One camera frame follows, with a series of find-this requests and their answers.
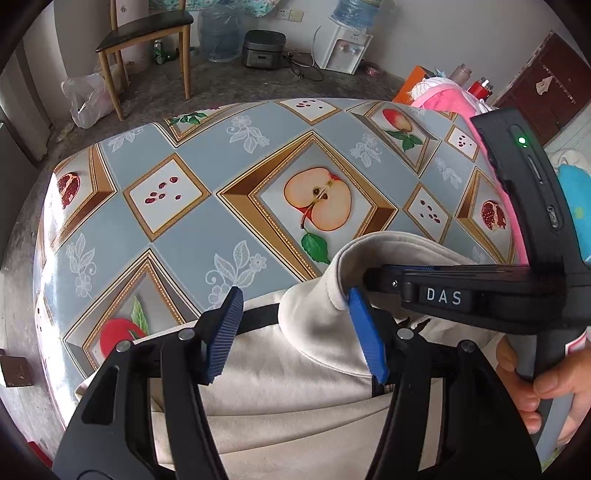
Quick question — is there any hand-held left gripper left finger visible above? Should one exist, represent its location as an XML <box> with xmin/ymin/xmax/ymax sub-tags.
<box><xmin>53</xmin><ymin>286</ymin><xmax>245</xmax><ymax>480</ymax></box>

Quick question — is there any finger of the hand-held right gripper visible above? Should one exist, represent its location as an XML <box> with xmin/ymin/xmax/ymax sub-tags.
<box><xmin>365</xmin><ymin>263</ymin><xmax>403</xmax><ymax>292</ymax></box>

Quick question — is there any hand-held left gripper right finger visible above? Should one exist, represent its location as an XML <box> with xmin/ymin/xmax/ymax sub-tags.
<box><xmin>348</xmin><ymin>288</ymin><xmax>541</xmax><ymax>480</ymax></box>

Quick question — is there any cream zip jacket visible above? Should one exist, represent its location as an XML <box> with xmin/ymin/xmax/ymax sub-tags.
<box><xmin>150</xmin><ymin>232</ymin><xmax>587</xmax><ymax>480</ymax></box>

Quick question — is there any person's right hand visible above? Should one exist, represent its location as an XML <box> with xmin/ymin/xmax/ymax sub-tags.
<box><xmin>496</xmin><ymin>339</ymin><xmax>591</xmax><ymax>446</ymax></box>

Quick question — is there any fruit print tablecloth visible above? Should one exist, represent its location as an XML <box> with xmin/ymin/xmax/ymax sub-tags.
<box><xmin>37</xmin><ymin>98</ymin><xmax>527</xmax><ymax>416</ymax></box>

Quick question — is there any blue pillow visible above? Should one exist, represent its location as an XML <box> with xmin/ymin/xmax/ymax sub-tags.
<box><xmin>556</xmin><ymin>164</ymin><xmax>591</xmax><ymax>266</ymax></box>

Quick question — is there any pink floral blanket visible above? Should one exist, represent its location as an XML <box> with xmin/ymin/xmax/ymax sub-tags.
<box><xmin>409</xmin><ymin>76</ymin><xmax>529</xmax><ymax>264</ymax></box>

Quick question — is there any orange box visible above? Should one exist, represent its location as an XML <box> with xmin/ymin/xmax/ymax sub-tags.
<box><xmin>392</xmin><ymin>65</ymin><xmax>437</xmax><ymax>104</ymax></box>

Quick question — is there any brown door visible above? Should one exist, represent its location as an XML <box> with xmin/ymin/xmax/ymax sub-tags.
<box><xmin>494</xmin><ymin>30</ymin><xmax>591</xmax><ymax>146</ymax></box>

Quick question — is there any red bottle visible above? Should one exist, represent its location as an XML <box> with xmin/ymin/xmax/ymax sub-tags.
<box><xmin>467</xmin><ymin>76</ymin><xmax>495</xmax><ymax>100</ymax></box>

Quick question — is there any wooden block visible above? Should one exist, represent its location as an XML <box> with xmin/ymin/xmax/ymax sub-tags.
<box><xmin>0</xmin><ymin>348</ymin><xmax>33</xmax><ymax>388</ymax></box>

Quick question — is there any red box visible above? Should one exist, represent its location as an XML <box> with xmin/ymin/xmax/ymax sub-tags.
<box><xmin>25</xmin><ymin>438</ymin><xmax>54</xmax><ymax>464</ymax></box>

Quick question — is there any white water dispenser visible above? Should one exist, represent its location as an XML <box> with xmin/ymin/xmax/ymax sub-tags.
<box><xmin>316</xmin><ymin>24</ymin><xmax>374</xmax><ymax>75</ymax></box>

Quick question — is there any grey rice cooker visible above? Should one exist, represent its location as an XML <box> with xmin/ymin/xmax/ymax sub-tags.
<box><xmin>242</xmin><ymin>30</ymin><xmax>286</xmax><ymax>72</ymax></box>

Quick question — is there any clear plastic bag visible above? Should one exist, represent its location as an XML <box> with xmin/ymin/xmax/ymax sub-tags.
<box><xmin>61</xmin><ymin>65</ymin><xmax>125</xmax><ymax>129</ymax></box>

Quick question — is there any empty clear water jug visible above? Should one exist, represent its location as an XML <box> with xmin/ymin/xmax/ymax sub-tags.
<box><xmin>199</xmin><ymin>4</ymin><xmax>245</xmax><ymax>63</ymax></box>

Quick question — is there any wooden chair with dark seat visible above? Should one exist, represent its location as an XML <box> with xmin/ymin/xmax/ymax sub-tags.
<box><xmin>96</xmin><ymin>0</ymin><xmax>195</xmax><ymax>121</ymax></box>

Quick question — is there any white cylinder box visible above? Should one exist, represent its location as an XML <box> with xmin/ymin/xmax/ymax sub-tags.
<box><xmin>115</xmin><ymin>0</ymin><xmax>151</xmax><ymax>28</ymax></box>

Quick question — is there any black floor cable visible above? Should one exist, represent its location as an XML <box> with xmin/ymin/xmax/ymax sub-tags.
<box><xmin>287</xmin><ymin>51</ymin><xmax>326</xmax><ymax>83</ymax></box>

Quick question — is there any teal floral wall cloth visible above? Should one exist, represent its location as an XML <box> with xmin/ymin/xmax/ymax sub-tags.
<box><xmin>242</xmin><ymin>0</ymin><xmax>280</xmax><ymax>17</ymax></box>

